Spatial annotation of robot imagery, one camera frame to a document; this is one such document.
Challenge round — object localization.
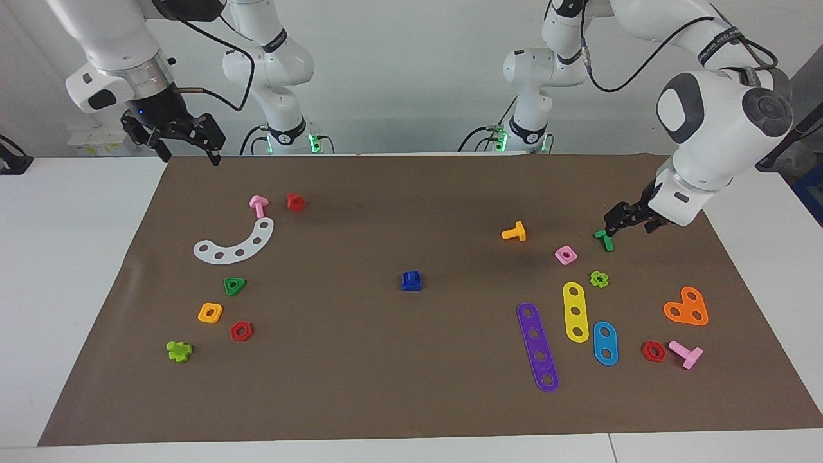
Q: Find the white cardboard box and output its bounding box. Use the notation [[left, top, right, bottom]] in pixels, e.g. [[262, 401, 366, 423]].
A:
[[68, 124, 132, 156]]

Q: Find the yellow three-hole plate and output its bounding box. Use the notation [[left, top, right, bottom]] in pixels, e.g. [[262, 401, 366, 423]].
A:
[[563, 281, 590, 344]]

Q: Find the orange heart-shaped plate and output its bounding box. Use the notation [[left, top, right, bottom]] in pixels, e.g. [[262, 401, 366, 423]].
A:
[[663, 286, 709, 327]]

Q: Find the white curved five-hole plate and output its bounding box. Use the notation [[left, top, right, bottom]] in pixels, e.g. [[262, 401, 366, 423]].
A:
[[193, 217, 275, 265]]

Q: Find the blue two-hole plate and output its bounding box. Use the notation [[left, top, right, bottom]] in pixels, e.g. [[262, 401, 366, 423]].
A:
[[593, 321, 619, 367]]

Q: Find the purple four-hole plate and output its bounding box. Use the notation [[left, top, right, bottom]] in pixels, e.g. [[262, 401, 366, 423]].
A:
[[516, 302, 560, 393]]

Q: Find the black desktop device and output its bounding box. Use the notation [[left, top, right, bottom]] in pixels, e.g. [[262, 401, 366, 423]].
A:
[[0, 134, 34, 176]]

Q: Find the blue crate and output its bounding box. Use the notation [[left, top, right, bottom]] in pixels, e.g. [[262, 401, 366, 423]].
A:
[[792, 161, 823, 227]]

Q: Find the black tripod stand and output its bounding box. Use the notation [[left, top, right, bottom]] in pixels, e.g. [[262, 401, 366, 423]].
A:
[[755, 119, 823, 173]]

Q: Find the brown table mat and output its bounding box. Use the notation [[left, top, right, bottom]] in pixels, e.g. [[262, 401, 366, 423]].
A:
[[37, 153, 823, 448]]

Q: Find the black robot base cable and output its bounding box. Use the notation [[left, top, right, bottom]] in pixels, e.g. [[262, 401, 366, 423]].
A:
[[240, 123, 269, 156], [458, 123, 509, 153]]

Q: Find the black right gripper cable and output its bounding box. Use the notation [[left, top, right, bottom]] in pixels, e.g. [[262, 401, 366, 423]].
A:
[[170, 13, 257, 113]]

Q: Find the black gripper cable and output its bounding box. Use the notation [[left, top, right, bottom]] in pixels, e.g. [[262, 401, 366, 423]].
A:
[[579, 0, 782, 94], [170, 13, 257, 113]]

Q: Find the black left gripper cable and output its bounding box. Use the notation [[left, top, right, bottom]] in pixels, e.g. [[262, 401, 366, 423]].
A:
[[579, 0, 782, 94]]

